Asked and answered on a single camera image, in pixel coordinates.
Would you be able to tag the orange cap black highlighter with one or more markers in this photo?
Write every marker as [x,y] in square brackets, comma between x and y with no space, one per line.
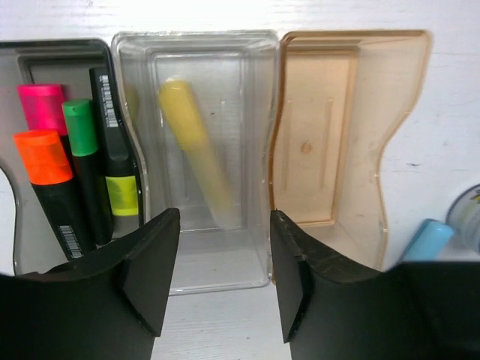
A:
[53,181]

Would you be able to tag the orange translucent plastic container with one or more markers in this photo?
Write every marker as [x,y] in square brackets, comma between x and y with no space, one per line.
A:
[342,96]

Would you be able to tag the dark grey plastic container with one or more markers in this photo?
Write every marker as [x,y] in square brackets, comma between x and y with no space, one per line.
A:
[27,241]

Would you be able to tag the yellow cap black highlighter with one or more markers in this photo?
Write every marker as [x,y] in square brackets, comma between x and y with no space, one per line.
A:
[119,165]

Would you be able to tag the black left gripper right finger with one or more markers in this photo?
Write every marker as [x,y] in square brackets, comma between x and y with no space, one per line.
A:
[332,307]

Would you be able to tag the pink cap black highlighter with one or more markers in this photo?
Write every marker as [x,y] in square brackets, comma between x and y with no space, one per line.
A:
[42,107]

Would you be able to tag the blue translucent glue stick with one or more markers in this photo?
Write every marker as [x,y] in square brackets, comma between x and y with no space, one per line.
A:
[428,242]

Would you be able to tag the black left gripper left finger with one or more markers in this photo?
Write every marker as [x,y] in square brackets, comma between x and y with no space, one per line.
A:
[108,304]

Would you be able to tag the yellow translucent glue stick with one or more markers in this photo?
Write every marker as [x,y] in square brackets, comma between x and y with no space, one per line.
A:
[179,108]

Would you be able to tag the green cap black highlighter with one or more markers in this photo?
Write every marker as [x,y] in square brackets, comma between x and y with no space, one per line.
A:
[87,165]

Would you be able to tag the clear plastic container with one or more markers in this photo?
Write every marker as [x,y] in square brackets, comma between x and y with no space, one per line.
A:
[234,78]

